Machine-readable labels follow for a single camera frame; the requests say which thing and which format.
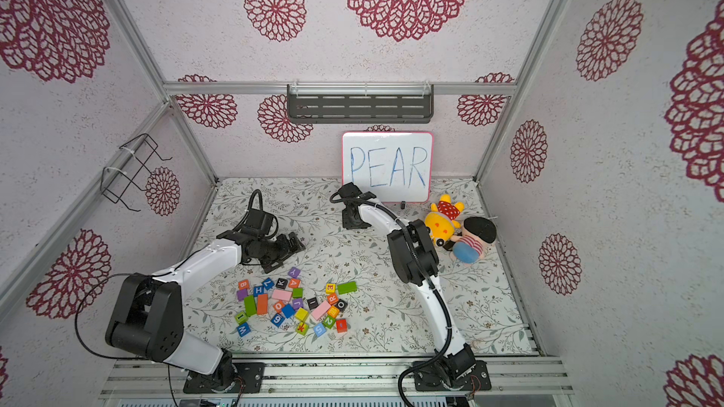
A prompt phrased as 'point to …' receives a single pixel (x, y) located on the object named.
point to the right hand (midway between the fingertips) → (352, 218)
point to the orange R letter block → (333, 299)
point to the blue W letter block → (243, 329)
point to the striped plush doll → (476, 234)
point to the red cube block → (341, 325)
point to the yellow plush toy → (442, 219)
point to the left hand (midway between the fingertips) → (296, 254)
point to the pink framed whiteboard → (395, 166)
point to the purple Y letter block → (293, 272)
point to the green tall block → (250, 305)
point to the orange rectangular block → (263, 305)
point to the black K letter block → (281, 283)
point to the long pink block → (320, 310)
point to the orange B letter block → (333, 311)
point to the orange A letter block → (294, 283)
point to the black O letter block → (341, 305)
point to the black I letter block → (312, 302)
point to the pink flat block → (282, 295)
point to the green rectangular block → (347, 287)
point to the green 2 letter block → (329, 321)
